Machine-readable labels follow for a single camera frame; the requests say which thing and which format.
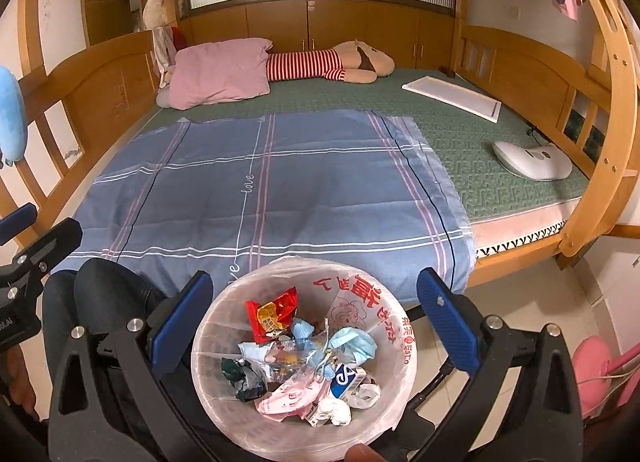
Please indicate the red snack packet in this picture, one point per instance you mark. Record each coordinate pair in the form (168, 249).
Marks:
(282, 304)

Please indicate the white handheld mite cleaner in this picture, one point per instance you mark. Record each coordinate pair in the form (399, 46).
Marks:
(532, 161)

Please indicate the person's right hand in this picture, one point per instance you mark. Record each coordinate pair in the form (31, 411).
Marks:
(366, 454)

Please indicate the green woven bed mat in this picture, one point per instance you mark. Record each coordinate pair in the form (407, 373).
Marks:
(465, 151)

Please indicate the white hanging cloth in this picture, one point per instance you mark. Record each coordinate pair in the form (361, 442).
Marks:
(162, 54)

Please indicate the white and blue toothpaste box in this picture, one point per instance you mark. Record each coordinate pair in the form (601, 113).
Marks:
(345, 377)

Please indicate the pink fan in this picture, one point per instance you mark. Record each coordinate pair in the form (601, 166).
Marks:
(592, 367)

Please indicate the clear plastic wrapper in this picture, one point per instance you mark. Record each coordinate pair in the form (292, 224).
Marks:
(295, 354)

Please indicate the pink pillow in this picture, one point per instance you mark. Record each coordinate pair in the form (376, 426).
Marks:
(220, 71)

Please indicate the bin with white plastic liner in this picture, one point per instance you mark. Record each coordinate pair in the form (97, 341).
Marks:
(220, 302)

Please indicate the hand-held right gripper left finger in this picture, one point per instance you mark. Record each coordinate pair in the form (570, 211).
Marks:
(182, 314)

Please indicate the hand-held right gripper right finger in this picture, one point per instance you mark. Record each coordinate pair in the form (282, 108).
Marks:
(447, 319)

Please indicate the wooden bunk bed frame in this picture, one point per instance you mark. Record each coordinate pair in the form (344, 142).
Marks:
(100, 76)

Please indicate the grey pillow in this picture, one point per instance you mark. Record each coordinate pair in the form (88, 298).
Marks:
(164, 97)

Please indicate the blue plush toy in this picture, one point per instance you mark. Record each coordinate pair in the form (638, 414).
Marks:
(10, 116)

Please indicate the person's bare foot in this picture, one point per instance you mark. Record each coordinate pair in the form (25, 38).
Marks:
(17, 382)

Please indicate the white flat board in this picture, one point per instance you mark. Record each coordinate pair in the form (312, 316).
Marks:
(450, 96)

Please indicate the striped plush toy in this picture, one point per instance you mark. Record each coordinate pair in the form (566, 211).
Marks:
(305, 64)

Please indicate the wooden wall cabinet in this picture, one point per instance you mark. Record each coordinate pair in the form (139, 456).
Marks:
(340, 24)

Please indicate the white low cabinet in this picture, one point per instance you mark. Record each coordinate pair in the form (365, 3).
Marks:
(620, 287)

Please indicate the pink plastic packet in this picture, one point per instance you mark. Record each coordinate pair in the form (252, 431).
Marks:
(285, 399)

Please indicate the pink patterned mattress pad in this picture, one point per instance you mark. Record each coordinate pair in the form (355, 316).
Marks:
(520, 229)

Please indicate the light blue face mask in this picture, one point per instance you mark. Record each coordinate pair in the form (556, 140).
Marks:
(302, 328)
(352, 342)

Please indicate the dark green wrapper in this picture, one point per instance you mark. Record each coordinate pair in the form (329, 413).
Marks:
(245, 382)

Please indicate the curved wooden ladder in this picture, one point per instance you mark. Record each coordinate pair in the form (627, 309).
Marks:
(617, 91)

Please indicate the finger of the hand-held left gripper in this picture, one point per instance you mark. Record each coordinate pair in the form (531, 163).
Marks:
(15, 224)
(50, 247)

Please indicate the blue plaid blanket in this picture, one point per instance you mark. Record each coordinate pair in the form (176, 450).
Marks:
(325, 192)

